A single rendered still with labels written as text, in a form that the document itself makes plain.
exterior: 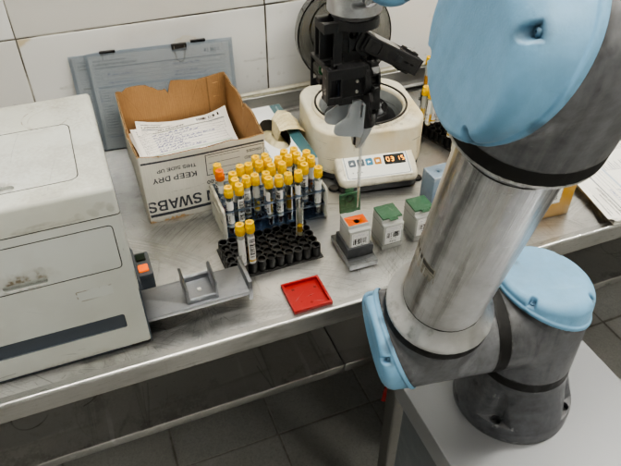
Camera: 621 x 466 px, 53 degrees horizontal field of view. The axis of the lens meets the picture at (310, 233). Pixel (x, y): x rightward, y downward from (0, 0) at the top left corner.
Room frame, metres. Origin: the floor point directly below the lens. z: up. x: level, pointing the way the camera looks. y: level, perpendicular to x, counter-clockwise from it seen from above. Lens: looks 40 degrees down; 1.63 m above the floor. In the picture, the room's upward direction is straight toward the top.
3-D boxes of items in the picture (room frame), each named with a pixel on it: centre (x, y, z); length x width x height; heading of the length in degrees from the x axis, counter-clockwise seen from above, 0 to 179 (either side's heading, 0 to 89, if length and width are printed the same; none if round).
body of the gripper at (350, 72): (0.83, -0.05, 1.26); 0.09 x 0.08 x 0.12; 110
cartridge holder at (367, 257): (0.85, -0.08, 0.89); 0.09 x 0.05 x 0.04; 20
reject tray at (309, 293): (0.74, 0.01, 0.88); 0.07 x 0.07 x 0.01; 22
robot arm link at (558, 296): (0.51, -0.26, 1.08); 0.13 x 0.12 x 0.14; 102
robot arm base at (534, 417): (0.51, -0.27, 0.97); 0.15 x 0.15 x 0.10
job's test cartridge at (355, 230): (0.85, -0.08, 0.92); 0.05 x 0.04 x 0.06; 20
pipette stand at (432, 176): (0.98, -0.27, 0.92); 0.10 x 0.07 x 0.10; 113
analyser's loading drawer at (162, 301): (0.71, 0.20, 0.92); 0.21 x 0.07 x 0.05; 112
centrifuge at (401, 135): (1.18, -0.11, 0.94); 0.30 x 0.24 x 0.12; 13
